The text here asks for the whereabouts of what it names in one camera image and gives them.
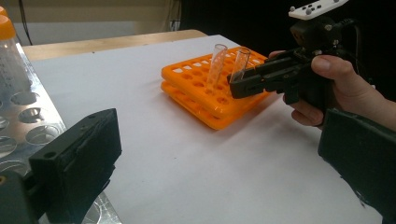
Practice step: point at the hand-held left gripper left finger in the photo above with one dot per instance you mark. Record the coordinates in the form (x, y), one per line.
(77, 161)

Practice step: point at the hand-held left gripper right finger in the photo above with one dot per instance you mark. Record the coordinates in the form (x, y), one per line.
(364, 155)

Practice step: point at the clear test tube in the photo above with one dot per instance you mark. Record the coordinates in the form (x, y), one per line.
(243, 59)
(218, 62)

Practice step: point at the orange test tube rack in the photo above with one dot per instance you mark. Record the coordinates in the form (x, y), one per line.
(199, 90)

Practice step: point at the metal test tube rack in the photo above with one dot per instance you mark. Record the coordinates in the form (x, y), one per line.
(34, 115)

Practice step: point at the orange-capped test tube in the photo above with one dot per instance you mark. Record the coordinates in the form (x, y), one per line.
(11, 62)
(2, 11)

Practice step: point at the white board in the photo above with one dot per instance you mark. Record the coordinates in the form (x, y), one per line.
(186, 171)

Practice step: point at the wooden table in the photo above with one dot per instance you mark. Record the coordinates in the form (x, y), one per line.
(93, 43)

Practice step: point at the light wooden furniture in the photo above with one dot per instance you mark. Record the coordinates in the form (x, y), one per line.
(93, 11)

